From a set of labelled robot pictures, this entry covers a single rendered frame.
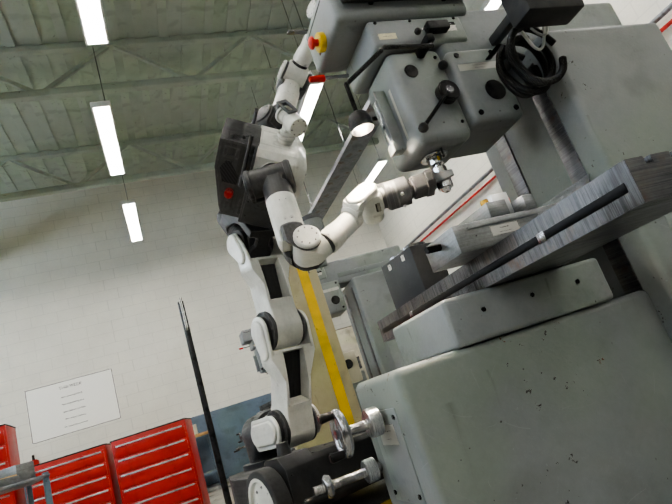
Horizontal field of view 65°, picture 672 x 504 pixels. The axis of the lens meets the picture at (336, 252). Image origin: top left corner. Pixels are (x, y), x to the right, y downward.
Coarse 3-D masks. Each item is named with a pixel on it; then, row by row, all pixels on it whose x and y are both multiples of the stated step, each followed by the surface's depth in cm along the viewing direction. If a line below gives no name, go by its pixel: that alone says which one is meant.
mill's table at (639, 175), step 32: (640, 160) 88; (576, 192) 98; (608, 192) 91; (640, 192) 86; (544, 224) 107; (576, 224) 99; (608, 224) 95; (640, 224) 109; (480, 256) 130; (512, 256) 118; (544, 256) 109; (576, 256) 128; (448, 288) 147; (480, 288) 132; (384, 320) 192
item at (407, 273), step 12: (408, 252) 182; (420, 252) 182; (396, 264) 190; (408, 264) 183; (420, 264) 180; (384, 276) 198; (396, 276) 191; (408, 276) 184; (420, 276) 178; (432, 276) 180; (444, 276) 182; (396, 288) 192; (408, 288) 185; (420, 288) 179; (396, 300) 194; (408, 300) 187
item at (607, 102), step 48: (576, 48) 160; (624, 48) 166; (576, 96) 153; (624, 96) 158; (528, 144) 174; (576, 144) 156; (624, 144) 151; (528, 192) 178; (624, 240) 147; (624, 288) 150
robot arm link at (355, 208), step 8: (360, 184) 158; (368, 184) 156; (352, 192) 156; (360, 192) 154; (368, 192) 153; (376, 192) 155; (344, 200) 155; (352, 200) 152; (360, 200) 152; (368, 200) 153; (344, 208) 154; (352, 208) 152; (360, 208) 152; (352, 216) 152; (360, 216) 153; (360, 224) 154
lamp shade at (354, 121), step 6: (354, 114) 152; (360, 114) 151; (366, 114) 152; (348, 120) 154; (354, 120) 151; (360, 120) 151; (366, 120) 151; (372, 120) 153; (354, 126) 151; (360, 126) 158; (366, 126) 157; (372, 126) 155; (354, 132) 157; (360, 132) 157; (366, 132) 157
